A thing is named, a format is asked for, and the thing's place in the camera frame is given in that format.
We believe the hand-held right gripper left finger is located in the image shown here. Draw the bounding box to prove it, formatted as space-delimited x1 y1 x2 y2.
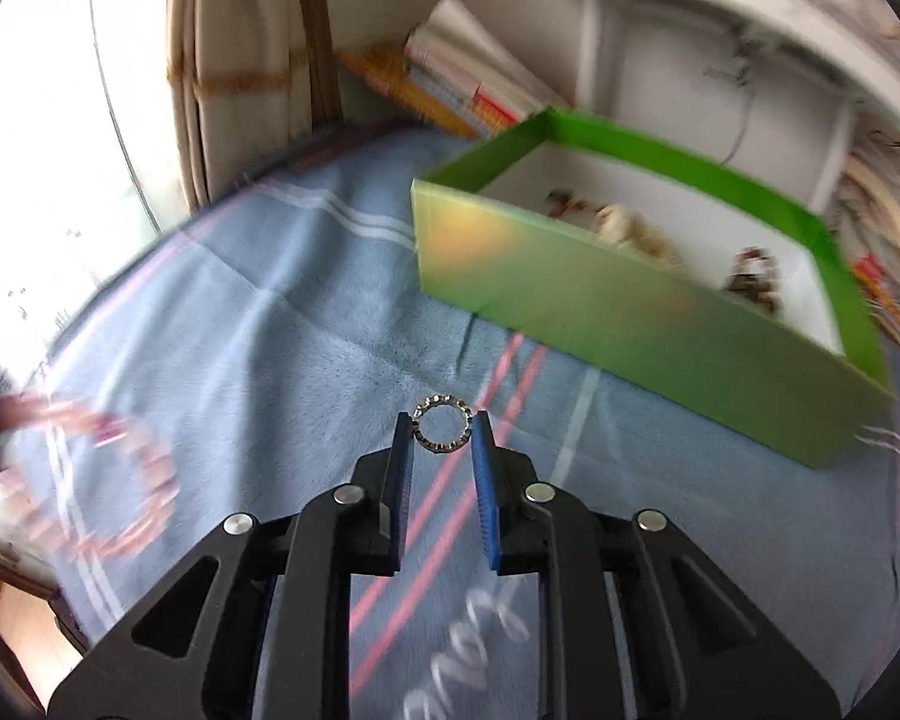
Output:
45 411 415 720

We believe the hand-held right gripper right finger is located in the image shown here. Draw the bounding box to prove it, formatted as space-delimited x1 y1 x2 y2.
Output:
471 409 845 720

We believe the silver studded ring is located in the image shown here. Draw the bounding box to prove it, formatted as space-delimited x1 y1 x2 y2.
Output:
412 395 473 455

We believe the red bead bracelet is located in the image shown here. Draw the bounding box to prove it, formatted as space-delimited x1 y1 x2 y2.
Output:
0 394 183 560

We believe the green cardboard box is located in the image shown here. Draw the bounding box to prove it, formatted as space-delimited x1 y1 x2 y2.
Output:
410 109 898 470

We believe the bead bracelet with gold charm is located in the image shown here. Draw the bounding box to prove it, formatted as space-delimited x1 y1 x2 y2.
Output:
544 190 598 219

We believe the blue striped blanket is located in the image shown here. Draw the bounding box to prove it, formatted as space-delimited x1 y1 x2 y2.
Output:
15 124 900 720

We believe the window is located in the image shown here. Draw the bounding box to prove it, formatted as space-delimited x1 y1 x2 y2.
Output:
0 0 196 406

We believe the leaning stack of books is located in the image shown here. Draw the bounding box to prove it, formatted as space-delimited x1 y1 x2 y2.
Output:
336 0 572 140

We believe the beige curtain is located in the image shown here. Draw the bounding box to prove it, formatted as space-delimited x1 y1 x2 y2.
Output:
166 0 343 212

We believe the flat stack of books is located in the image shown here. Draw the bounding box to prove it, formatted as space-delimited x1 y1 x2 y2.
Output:
832 127 900 385

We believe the white desk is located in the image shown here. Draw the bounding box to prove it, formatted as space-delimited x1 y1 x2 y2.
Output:
471 0 900 220

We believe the hanging grey cable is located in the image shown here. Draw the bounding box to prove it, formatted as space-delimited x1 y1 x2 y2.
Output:
720 67 760 166

